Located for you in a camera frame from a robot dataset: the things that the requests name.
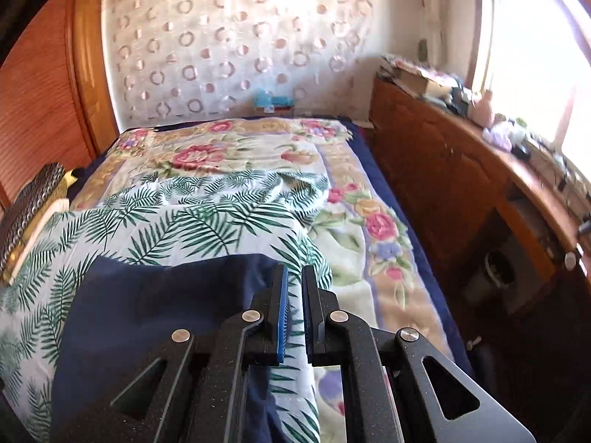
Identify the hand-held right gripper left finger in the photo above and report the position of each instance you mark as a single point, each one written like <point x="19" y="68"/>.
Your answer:
<point x="281" y="314"/>

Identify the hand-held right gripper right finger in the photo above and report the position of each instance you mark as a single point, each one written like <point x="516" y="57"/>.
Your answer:
<point x="310" y="314"/>

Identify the navy printed t-shirt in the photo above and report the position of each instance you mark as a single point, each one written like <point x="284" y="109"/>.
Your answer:
<point x="161" y="295"/>

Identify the dark blue mattress sheet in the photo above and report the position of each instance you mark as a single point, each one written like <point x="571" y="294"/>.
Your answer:
<point x="443" y="314"/>

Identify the green leaf print bedsheet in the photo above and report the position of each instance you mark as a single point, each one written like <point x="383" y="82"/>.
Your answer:
<point x="184" y="221"/>

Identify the grey plastic bin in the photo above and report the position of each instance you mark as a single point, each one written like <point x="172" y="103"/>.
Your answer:
<point x="498" y="270"/>

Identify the wooden cabinet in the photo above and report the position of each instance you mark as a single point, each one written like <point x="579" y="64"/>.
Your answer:
<point x="438" y="157"/>

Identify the teal plastic bag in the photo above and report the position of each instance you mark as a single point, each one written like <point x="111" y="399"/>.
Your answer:
<point x="272" y="99"/>

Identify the cardboard box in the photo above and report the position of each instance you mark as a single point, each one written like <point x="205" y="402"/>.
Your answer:
<point x="415" y="80"/>

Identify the white plastic bag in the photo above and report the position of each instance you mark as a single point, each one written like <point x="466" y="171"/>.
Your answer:
<point x="503" y="136"/>

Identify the floral cloth bundle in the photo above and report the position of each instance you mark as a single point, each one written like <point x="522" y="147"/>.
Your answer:
<point x="404" y="63"/>

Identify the pink bottle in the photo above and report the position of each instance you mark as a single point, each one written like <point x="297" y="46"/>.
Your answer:
<point x="485" y="108"/>

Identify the circle-patterned sheer curtain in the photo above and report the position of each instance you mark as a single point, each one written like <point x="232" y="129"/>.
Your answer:
<point x="231" y="46"/>

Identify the navy circle-patterned folded cloth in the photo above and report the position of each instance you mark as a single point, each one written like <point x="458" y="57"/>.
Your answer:
<point x="27" y="212"/>

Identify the wooden wardrobe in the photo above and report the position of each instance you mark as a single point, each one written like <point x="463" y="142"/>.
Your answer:
<point x="46" y="101"/>

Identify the window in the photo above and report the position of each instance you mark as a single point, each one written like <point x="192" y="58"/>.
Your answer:
<point x="531" y="55"/>

